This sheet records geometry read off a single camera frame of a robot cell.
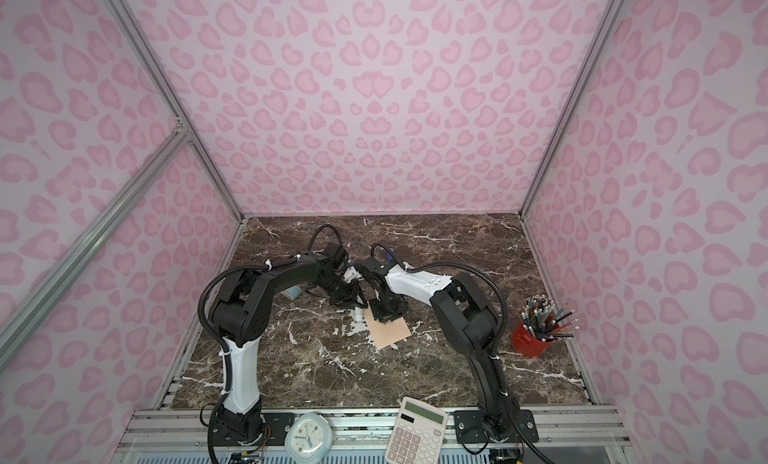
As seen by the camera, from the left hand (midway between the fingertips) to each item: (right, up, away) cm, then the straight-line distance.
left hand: (366, 302), depth 93 cm
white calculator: (+14, -26, -23) cm, 38 cm away
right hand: (+6, -6, -1) cm, 9 cm away
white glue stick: (-2, -3, -3) cm, 5 cm away
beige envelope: (+6, -9, -4) cm, 11 cm away
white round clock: (-11, -27, -24) cm, 37 cm away
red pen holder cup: (+46, -2, -17) cm, 49 cm away
